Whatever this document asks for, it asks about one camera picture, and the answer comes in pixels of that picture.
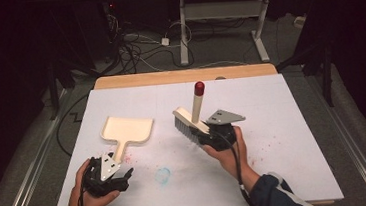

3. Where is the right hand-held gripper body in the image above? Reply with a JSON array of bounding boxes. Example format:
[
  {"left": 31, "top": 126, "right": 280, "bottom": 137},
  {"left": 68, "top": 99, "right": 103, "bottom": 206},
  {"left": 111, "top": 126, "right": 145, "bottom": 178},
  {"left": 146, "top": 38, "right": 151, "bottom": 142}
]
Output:
[{"left": 205, "top": 107, "right": 249, "bottom": 153}]

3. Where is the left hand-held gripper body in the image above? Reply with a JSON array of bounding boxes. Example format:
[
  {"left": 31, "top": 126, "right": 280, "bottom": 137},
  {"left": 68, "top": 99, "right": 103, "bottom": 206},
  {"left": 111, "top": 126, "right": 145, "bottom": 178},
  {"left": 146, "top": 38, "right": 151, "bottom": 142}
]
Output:
[{"left": 80, "top": 152, "right": 132, "bottom": 198}]

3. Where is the cream brush with red-tipped handle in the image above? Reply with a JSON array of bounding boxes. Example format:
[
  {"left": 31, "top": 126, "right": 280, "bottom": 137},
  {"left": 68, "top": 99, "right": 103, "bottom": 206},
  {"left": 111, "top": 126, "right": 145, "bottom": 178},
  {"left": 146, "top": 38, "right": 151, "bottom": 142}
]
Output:
[{"left": 169, "top": 80, "right": 212, "bottom": 147}]

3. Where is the cream plastic dustpan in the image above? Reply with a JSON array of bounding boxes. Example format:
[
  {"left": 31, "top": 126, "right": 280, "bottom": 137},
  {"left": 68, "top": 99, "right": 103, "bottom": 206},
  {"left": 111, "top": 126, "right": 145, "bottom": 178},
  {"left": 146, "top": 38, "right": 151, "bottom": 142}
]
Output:
[{"left": 99, "top": 112, "right": 158, "bottom": 165}]

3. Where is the person's right hand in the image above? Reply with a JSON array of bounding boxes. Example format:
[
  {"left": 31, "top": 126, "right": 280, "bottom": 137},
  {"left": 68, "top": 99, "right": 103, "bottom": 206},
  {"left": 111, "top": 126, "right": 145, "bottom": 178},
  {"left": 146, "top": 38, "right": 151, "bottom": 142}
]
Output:
[{"left": 201, "top": 125, "right": 262, "bottom": 195}]

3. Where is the person's left hand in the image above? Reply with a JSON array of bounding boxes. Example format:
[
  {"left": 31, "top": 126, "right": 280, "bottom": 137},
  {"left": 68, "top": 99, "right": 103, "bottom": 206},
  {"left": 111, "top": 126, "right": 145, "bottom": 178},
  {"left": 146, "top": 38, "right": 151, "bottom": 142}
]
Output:
[{"left": 64, "top": 156, "right": 123, "bottom": 206}]

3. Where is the wooden table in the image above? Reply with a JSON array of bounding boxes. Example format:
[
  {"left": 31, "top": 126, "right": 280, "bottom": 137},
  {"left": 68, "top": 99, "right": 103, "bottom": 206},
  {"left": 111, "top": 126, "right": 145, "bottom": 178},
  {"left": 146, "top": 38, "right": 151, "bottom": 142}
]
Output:
[{"left": 87, "top": 57, "right": 335, "bottom": 206}]

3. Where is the black stand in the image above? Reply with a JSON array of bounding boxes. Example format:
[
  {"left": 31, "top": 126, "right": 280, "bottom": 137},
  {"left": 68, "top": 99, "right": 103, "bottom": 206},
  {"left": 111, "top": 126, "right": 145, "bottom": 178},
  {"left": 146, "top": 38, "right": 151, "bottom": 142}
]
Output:
[
  {"left": 45, "top": 60, "right": 63, "bottom": 122},
  {"left": 318, "top": 44, "right": 337, "bottom": 109}
]

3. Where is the white power strip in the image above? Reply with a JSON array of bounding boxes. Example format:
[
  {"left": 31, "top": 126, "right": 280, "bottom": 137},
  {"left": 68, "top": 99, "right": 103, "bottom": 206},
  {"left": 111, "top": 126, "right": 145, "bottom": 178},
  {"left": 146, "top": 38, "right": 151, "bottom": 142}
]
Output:
[{"left": 292, "top": 15, "right": 309, "bottom": 29}]

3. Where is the dark equipment with red light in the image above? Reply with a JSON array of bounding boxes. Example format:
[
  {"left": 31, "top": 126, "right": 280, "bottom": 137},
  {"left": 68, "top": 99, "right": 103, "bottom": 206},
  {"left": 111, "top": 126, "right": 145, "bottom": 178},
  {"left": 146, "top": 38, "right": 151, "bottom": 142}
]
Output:
[{"left": 100, "top": 0, "right": 125, "bottom": 63}]

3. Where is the right hand-held gripper cable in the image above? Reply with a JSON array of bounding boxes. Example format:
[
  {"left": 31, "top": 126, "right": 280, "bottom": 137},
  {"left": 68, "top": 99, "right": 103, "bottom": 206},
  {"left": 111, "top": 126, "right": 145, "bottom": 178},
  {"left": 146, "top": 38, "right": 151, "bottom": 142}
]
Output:
[{"left": 218, "top": 129, "right": 254, "bottom": 206}]

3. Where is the black floor cable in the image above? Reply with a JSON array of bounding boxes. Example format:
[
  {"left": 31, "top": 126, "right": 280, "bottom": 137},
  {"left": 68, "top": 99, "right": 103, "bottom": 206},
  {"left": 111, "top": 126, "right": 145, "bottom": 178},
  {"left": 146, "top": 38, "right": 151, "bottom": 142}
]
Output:
[{"left": 52, "top": 92, "right": 95, "bottom": 158}]

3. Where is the metal floor rail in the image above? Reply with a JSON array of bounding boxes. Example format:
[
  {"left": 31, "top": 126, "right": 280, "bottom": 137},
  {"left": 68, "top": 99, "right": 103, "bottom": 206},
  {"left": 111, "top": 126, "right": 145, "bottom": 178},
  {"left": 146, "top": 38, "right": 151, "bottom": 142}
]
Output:
[
  {"left": 316, "top": 98, "right": 366, "bottom": 206},
  {"left": 0, "top": 88, "right": 78, "bottom": 206}
]

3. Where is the tangle of floor cables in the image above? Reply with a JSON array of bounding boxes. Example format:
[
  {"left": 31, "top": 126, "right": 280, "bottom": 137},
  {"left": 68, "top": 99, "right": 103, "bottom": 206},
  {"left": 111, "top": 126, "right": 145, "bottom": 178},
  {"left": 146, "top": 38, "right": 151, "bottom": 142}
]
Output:
[{"left": 106, "top": 0, "right": 252, "bottom": 77}]

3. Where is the white metal table frame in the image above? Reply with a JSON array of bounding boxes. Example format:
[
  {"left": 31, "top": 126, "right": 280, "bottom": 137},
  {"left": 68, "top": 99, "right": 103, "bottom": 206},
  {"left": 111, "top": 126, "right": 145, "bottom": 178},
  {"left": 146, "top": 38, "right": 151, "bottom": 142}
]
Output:
[{"left": 161, "top": 0, "right": 323, "bottom": 72}]

